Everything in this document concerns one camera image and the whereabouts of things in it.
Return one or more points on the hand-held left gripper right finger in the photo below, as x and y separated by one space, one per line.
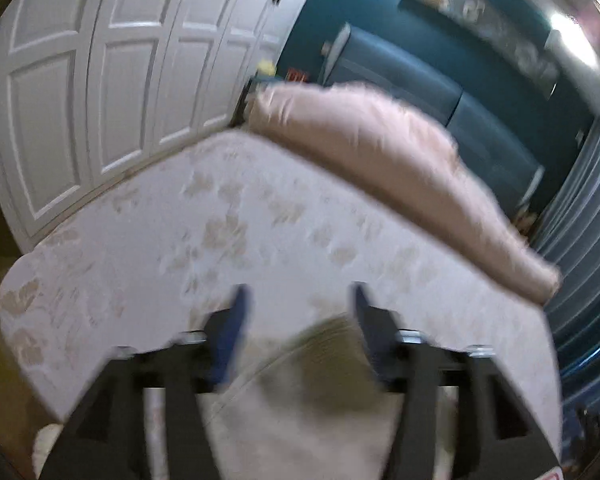
375 342

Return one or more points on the framed wall picture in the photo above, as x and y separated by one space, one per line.
485 15

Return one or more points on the white panelled wardrobe doors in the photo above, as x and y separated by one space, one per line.
110 85

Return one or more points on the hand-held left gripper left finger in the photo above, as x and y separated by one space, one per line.
229 332

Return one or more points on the teal padded headboard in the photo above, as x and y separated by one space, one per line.
480 130

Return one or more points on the pink rolled duvet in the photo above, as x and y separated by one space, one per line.
395 155

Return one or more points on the beige fluffy towel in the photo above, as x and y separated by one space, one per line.
305 360

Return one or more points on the bed with floral cover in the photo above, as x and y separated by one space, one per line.
180 240

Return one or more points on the white fluffy rug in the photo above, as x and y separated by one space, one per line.
47 447

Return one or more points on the grey-blue curtain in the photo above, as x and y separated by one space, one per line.
585 220

